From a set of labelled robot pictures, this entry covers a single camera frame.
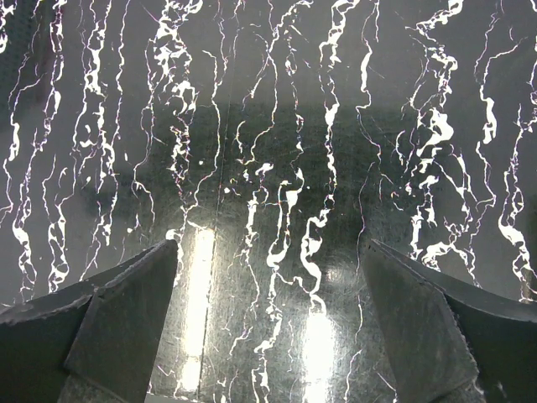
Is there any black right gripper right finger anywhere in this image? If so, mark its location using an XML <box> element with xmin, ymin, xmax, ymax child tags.
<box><xmin>362</xmin><ymin>240</ymin><xmax>536</xmax><ymax>402</ymax></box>

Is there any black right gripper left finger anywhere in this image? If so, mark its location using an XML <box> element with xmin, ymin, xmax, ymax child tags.
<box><xmin>1</xmin><ymin>240</ymin><xmax>178</xmax><ymax>402</ymax></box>

